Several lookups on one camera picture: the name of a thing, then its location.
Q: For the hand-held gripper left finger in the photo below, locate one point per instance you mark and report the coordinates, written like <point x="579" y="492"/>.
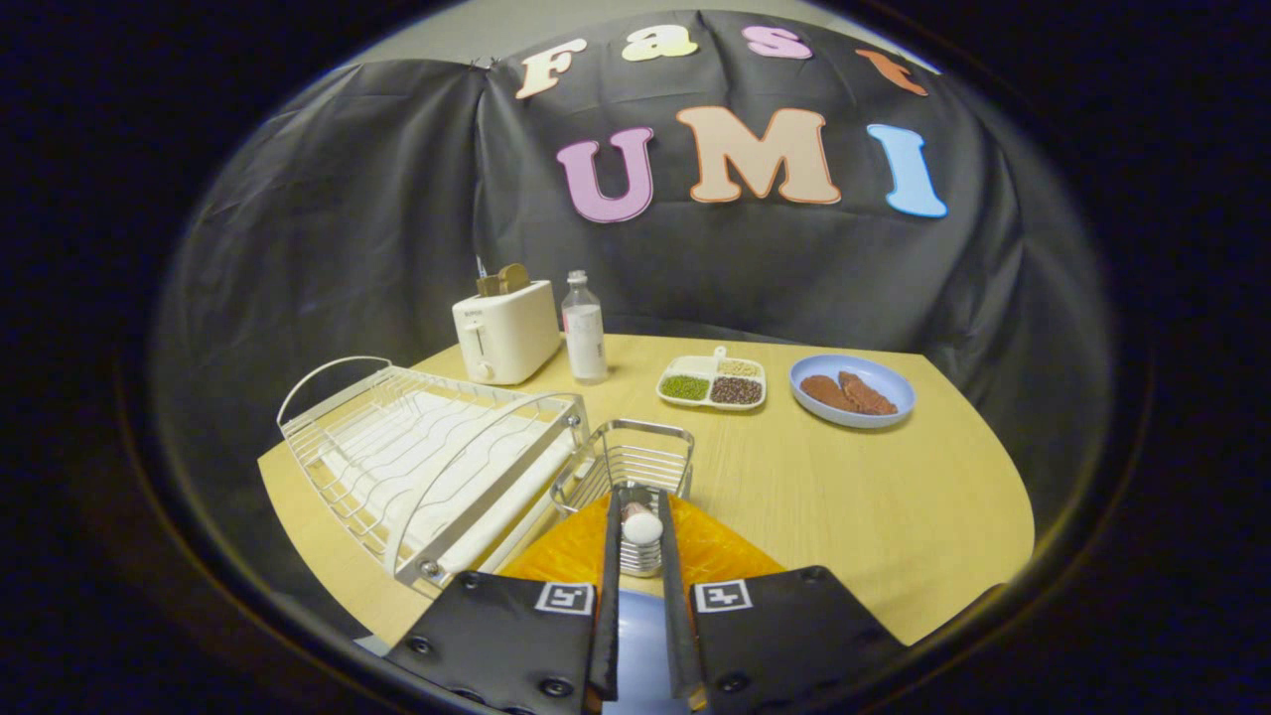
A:
<point x="606" y="596"/>

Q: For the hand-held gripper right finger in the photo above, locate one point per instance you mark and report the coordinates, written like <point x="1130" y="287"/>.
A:
<point x="675" y="596"/>

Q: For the light blue plate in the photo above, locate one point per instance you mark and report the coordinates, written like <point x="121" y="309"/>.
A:
<point x="640" y="650"/>

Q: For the white spoon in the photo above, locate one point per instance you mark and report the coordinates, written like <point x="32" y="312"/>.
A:
<point x="641" y="527"/>

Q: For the blue dish with meat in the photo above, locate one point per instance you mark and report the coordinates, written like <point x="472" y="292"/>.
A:
<point x="874" y="372"/>

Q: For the pile of green beans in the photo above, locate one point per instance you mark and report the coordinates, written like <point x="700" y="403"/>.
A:
<point x="684" y="387"/>

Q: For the pile of dark beans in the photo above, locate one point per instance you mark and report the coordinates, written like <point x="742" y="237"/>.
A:
<point x="736" y="390"/>

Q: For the white divided tray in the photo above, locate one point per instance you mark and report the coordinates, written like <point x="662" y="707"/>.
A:
<point x="707" y="375"/>

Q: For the pile of pale beans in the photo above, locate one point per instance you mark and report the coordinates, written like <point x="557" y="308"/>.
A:
<point x="739" y="366"/>

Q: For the brown meat piece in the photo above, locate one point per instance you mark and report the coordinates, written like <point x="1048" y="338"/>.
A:
<point x="869" y="395"/>
<point x="824" y="392"/>

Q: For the clear plastic bottle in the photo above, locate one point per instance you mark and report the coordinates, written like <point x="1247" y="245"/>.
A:
<point x="585" y="343"/>

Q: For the white toaster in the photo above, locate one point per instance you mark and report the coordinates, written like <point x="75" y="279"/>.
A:
<point x="511" y="338"/>

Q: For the brown bread slice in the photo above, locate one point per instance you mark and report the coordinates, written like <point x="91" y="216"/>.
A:
<point x="513" y="278"/>
<point x="487" y="286"/>

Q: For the black backdrop cloth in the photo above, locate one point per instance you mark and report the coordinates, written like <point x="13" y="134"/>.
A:
<point x="397" y="199"/>

